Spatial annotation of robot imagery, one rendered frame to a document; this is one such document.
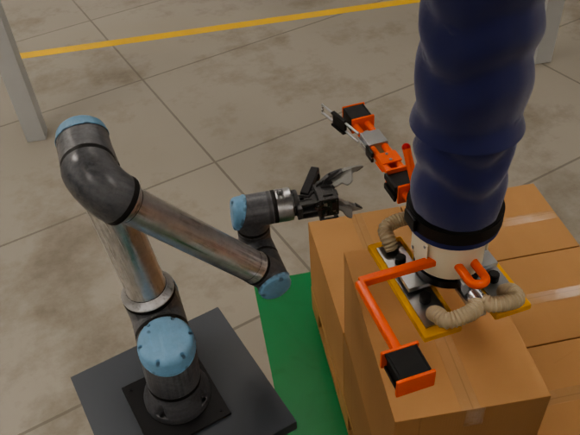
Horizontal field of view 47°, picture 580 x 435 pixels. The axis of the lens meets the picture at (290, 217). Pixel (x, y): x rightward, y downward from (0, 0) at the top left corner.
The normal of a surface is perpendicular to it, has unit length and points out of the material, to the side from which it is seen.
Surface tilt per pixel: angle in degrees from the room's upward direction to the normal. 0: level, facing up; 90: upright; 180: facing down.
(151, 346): 8
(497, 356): 0
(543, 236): 0
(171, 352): 8
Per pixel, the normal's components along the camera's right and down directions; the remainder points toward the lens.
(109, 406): -0.06, -0.74
